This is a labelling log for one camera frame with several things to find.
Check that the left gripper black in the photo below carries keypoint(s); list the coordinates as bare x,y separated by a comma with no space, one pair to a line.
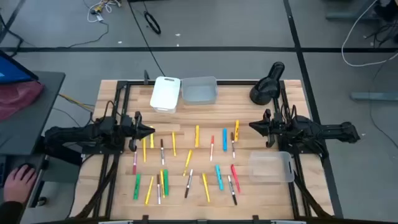
132,130

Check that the slim yellow marker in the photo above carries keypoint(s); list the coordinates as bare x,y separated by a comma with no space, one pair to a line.
174,144
162,183
206,187
187,161
149,190
144,152

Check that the slim red marker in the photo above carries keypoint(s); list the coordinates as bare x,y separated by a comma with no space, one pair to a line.
235,178

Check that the person's forearm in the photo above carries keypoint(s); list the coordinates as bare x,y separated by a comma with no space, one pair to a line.
9,214

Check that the grey plastic bin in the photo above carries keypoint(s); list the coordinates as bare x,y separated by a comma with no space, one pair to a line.
199,93

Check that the clear plastic bin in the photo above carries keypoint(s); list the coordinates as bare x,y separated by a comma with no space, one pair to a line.
270,166

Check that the person's hand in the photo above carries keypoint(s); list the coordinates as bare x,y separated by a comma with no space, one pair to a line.
18,185

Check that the black desk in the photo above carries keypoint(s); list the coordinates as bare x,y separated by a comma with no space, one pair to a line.
37,124

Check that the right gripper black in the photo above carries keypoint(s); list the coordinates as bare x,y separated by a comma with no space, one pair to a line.
276,129

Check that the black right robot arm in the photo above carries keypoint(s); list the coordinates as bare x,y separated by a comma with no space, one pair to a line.
335,130

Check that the black caster wheel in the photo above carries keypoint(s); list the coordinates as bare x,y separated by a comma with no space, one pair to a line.
42,201

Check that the magenta and white marker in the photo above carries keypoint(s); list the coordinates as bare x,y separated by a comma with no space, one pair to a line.
134,163

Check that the pale yellow cap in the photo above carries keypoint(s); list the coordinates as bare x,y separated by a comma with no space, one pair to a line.
236,130

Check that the black frame bracket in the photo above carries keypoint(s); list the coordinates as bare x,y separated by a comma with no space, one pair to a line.
145,218
255,218

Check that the green highlighter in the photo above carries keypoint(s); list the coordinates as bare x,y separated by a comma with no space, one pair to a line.
166,183
136,186

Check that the black desk lamp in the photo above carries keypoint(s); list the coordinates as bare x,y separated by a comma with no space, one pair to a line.
264,90

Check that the white plastic bin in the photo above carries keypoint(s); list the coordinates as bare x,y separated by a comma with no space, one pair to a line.
164,93

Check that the grey desk foot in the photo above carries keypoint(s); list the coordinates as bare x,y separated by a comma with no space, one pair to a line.
373,96
342,16

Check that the red cloth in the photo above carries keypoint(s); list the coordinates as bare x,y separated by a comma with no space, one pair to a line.
18,96

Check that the red and white marker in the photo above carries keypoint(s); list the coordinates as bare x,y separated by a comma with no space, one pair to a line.
211,149

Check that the laptop with blue screen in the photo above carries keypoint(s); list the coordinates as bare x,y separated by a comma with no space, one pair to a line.
12,71

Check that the blue highlighter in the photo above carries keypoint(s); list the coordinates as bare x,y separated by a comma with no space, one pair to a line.
224,140

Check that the black and white marker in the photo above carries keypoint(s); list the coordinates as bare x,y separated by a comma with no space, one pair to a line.
188,183
232,190

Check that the turquoise highlighter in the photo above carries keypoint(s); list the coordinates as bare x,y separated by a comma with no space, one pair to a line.
219,177

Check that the black clamp post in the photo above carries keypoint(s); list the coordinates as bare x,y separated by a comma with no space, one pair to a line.
146,77

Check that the yellow marker cap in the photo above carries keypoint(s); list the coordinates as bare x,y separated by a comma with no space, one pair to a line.
196,137

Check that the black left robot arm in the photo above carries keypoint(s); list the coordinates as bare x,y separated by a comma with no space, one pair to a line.
77,137

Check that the thick yellow highlighter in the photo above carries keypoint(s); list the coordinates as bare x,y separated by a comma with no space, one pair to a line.
152,143

